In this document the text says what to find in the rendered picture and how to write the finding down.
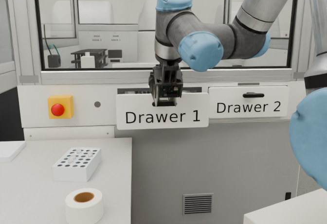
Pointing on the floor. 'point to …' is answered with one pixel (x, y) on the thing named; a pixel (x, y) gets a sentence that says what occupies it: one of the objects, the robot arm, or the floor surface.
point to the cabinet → (200, 168)
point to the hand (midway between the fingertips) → (163, 100)
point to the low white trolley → (107, 178)
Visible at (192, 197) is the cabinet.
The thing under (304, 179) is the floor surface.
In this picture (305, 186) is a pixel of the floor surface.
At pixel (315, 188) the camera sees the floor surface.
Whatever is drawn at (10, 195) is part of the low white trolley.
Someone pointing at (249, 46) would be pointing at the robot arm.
